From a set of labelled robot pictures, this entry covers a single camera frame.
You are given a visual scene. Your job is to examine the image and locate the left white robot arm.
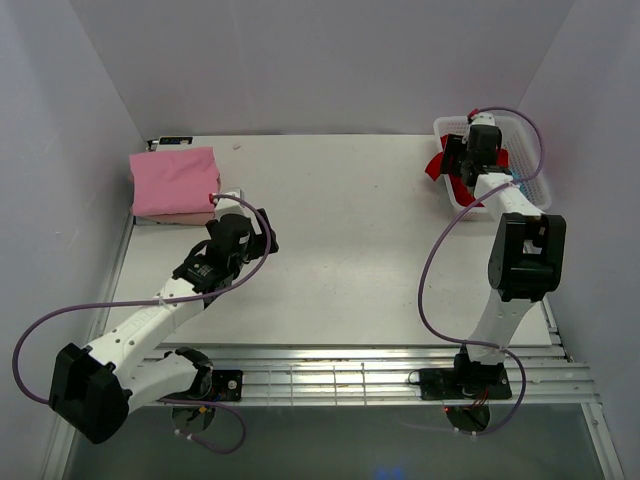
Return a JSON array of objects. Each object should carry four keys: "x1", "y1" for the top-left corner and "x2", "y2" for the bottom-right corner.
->
[{"x1": 48, "y1": 209, "x2": 279, "y2": 444}]

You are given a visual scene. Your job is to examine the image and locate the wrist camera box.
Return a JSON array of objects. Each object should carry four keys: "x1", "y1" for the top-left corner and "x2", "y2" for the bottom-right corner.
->
[
  {"x1": 213, "y1": 188, "x2": 245, "y2": 219},
  {"x1": 467, "y1": 110, "x2": 497, "y2": 127}
]

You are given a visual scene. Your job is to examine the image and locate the pink folded t shirt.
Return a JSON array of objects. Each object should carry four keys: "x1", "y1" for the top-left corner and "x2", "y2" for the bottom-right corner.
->
[{"x1": 129, "y1": 147, "x2": 220, "y2": 217}]

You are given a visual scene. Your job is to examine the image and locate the red t shirt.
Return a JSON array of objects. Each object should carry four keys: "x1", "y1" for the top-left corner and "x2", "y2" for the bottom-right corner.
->
[{"x1": 425, "y1": 149, "x2": 509, "y2": 207}]

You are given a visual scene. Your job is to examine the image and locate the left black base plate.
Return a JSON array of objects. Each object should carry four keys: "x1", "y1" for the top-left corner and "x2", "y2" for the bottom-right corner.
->
[{"x1": 202, "y1": 369, "x2": 244, "y2": 402}]

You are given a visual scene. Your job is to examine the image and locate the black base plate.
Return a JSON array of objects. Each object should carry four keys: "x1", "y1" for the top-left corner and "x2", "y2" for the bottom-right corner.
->
[
  {"x1": 407, "y1": 368, "x2": 512, "y2": 401},
  {"x1": 202, "y1": 369, "x2": 244, "y2": 402}
]

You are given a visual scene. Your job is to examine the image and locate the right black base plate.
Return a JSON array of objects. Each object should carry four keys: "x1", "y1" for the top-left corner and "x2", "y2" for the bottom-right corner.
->
[{"x1": 407, "y1": 368, "x2": 512, "y2": 401}]

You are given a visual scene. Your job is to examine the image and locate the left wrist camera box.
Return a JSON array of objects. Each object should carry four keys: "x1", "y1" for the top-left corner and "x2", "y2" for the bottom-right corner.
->
[{"x1": 213, "y1": 188, "x2": 245, "y2": 219}]

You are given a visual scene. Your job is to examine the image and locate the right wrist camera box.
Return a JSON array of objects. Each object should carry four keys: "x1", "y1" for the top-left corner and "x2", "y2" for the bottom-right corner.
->
[{"x1": 467, "y1": 110, "x2": 497, "y2": 127}]

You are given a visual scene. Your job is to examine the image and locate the black label device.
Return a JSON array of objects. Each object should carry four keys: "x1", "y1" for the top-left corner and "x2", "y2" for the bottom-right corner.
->
[{"x1": 147, "y1": 136, "x2": 193, "y2": 151}]

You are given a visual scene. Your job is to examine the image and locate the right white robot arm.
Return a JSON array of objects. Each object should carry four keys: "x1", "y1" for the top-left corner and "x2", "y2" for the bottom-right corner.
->
[{"x1": 441, "y1": 120, "x2": 566, "y2": 397}]

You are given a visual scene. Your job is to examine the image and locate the white plastic basket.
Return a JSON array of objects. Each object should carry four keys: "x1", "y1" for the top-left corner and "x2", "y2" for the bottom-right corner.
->
[{"x1": 433, "y1": 113, "x2": 551, "y2": 215}]

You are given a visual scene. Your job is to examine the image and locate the aluminium frame rails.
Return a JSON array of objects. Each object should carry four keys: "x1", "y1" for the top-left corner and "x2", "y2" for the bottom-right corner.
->
[{"x1": 44, "y1": 214, "x2": 626, "y2": 480}]

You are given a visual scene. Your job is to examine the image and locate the blue t shirt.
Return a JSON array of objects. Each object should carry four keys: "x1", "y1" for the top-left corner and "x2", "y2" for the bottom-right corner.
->
[{"x1": 510, "y1": 170, "x2": 528, "y2": 197}]

